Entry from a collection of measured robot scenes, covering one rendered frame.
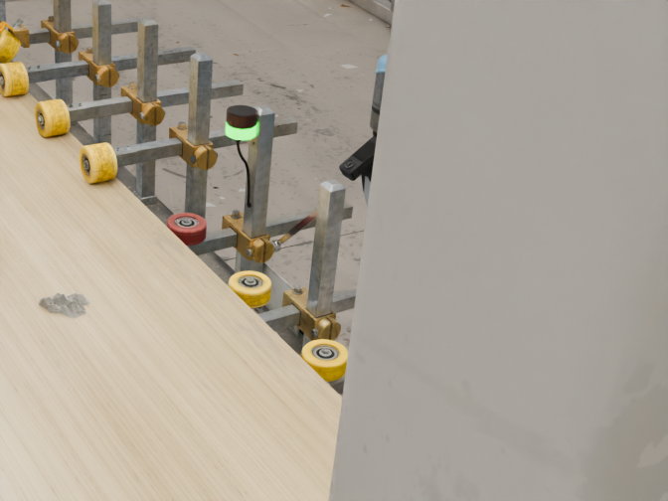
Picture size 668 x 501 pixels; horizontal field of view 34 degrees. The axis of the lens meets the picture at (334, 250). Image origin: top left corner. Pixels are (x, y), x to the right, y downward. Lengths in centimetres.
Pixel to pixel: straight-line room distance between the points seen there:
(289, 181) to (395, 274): 430
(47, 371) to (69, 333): 11
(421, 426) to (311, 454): 152
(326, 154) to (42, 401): 310
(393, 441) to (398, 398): 1
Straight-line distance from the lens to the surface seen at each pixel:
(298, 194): 435
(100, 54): 280
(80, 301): 197
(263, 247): 225
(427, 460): 16
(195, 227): 221
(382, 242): 15
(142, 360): 184
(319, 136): 487
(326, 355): 187
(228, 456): 166
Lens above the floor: 199
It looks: 30 degrees down
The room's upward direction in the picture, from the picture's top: 7 degrees clockwise
